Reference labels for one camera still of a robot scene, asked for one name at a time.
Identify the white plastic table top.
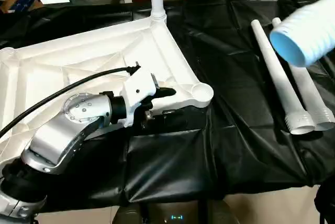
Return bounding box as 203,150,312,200
0,16,215,167

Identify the blue printed package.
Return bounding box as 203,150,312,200
0,0,44,13

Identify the black mat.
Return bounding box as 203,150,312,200
0,0,335,213

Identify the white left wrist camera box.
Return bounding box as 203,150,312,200
117,65,158,128

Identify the dark left robot foot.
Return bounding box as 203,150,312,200
114,204,144,224

